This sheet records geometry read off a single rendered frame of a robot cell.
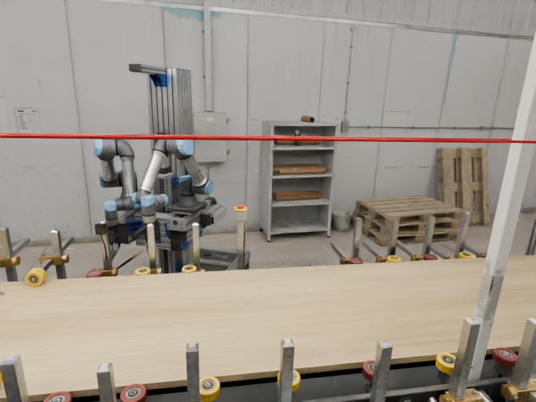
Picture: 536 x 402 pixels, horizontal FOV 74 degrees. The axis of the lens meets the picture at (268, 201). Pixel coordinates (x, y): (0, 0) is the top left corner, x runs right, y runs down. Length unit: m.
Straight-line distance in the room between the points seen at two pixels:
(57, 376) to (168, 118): 1.93
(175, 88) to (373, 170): 3.58
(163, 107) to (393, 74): 3.62
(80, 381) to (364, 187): 4.76
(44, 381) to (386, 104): 5.03
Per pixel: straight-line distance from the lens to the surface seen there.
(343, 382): 1.61
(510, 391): 1.68
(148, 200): 2.13
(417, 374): 1.74
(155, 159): 2.36
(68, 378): 1.52
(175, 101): 2.83
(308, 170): 4.67
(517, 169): 1.40
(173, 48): 4.69
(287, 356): 1.16
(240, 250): 2.15
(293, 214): 5.21
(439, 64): 6.06
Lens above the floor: 1.84
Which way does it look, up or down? 16 degrees down
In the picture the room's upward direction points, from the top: 2 degrees clockwise
